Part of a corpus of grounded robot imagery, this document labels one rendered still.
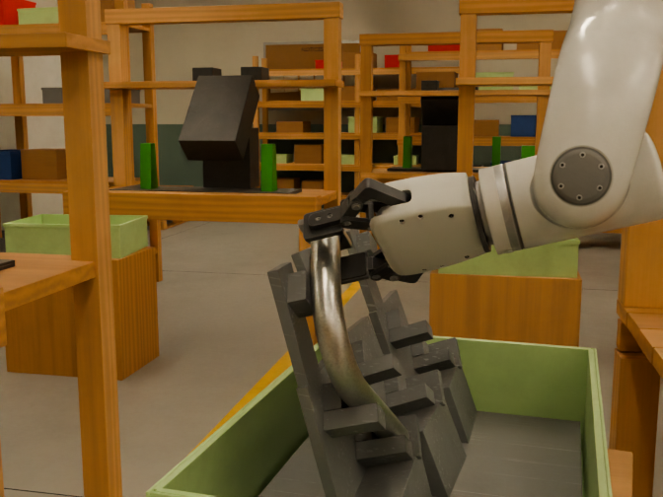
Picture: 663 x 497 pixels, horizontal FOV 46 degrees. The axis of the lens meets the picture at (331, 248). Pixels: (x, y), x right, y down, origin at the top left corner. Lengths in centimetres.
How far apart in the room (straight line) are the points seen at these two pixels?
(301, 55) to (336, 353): 1124
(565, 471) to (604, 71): 60
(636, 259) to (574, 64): 125
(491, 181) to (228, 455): 43
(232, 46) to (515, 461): 1138
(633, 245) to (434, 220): 120
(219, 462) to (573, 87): 53
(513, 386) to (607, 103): 70
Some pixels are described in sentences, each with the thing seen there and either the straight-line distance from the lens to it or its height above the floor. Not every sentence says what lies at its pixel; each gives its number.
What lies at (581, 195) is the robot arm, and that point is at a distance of 66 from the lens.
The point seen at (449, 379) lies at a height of 93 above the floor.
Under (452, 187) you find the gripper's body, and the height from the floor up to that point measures 124.
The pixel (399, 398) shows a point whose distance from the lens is 104.
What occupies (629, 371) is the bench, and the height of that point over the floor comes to 73.
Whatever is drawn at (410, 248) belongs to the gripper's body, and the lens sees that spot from 77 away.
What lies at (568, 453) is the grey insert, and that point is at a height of 85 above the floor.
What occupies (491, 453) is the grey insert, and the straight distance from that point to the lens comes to 115.
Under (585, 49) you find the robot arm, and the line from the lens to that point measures 70.
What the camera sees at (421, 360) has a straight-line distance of 120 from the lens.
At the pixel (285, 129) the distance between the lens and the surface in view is 1135.
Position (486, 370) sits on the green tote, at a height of 91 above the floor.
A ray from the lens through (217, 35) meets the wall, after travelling 1238.
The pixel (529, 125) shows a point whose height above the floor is 125.
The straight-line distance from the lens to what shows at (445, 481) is 102.
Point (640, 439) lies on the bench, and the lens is 203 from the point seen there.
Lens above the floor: 130
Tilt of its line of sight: 9 degrees down
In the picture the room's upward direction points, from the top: straight up
